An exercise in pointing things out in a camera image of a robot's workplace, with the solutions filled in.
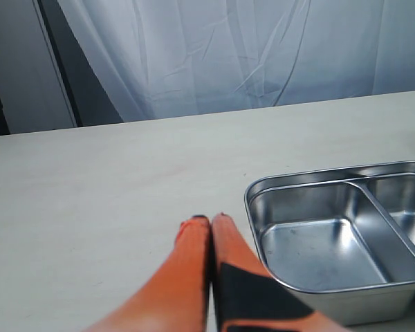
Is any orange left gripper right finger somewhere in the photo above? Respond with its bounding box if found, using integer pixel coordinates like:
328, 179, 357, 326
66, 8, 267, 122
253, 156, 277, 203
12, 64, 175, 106
212, 213, 348, 331

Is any white wrinkled backdrop curtain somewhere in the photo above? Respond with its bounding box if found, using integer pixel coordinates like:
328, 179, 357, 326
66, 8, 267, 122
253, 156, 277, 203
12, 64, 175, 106
59, 1, 415, 122

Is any stainless steel lunch box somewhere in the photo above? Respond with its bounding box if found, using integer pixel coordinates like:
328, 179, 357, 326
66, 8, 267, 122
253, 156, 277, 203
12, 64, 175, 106
244, 161, 415, 326

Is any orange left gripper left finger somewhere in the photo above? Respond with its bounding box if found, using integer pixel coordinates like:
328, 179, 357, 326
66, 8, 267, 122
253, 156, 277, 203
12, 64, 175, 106
86, 215, 210, 331

